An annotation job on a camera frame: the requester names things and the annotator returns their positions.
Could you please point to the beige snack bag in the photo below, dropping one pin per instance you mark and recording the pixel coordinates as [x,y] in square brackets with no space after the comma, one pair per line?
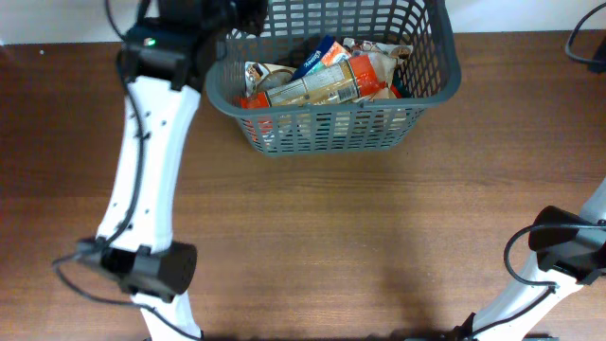
[260,77]

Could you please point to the orange spaghetti packet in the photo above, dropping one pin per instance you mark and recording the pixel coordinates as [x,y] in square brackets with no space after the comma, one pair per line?
[337,84]

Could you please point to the multicolour tissue pack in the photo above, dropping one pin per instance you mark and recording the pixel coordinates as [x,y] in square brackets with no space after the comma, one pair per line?
[326,54]

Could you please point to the green cocoa bag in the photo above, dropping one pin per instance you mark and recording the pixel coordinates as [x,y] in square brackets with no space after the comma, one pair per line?
[399,89]

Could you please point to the beige rice bag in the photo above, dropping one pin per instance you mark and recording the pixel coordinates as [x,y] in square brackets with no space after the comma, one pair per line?
[388,61]

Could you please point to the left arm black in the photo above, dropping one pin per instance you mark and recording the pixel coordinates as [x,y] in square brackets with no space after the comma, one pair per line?
[161,66]

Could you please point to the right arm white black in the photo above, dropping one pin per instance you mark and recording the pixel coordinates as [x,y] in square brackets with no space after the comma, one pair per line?
[556,256]

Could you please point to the grey plastic basket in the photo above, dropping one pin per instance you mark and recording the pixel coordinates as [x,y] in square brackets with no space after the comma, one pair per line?
[293,29]

